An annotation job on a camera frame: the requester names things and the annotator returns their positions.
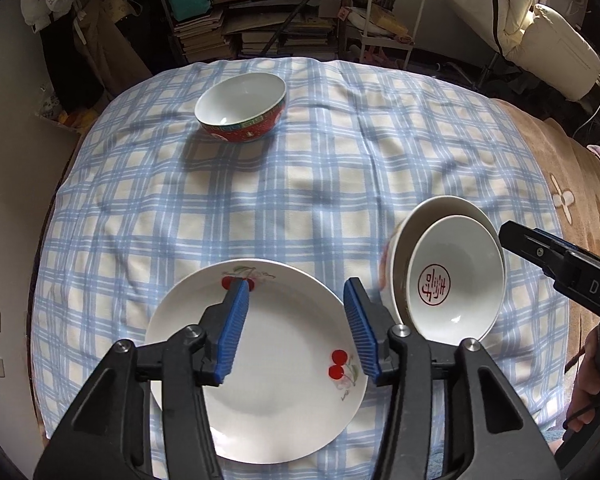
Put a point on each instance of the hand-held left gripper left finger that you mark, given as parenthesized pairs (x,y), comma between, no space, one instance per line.
(235,330)

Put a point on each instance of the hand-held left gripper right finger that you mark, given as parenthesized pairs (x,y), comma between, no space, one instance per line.
(360,330)

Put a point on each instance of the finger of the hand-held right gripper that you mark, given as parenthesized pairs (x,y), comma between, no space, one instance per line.
(525,242)

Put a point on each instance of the small red patterned bowl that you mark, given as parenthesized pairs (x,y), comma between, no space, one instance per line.
(472,260)

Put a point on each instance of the white cherry print plate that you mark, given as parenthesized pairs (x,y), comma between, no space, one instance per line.
(280,385)

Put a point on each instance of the white bowl with red mark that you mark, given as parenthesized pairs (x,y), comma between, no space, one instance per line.
(425,215)

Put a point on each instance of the person's right hand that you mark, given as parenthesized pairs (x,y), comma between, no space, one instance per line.
(587,390)

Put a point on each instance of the brown floral table cover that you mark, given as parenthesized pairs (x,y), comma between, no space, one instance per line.
(580,195)

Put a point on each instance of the blue plaid tablecloth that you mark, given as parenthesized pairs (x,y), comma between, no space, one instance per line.
(305,185)

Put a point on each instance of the large red patterned bowl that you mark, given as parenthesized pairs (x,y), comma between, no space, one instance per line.
(240,130)

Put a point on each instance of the cream leather armchair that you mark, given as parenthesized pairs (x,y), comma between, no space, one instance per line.
(560,45)

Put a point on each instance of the white quilted cover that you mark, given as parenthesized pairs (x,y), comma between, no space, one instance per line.
(480,10)

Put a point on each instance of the floral printed bag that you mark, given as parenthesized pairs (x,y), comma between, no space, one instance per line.
(65,117)

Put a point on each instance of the stack of books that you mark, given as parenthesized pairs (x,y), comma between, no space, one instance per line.
(200,35)

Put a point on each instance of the beige hanging cloth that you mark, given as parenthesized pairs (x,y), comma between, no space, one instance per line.
(115,50)

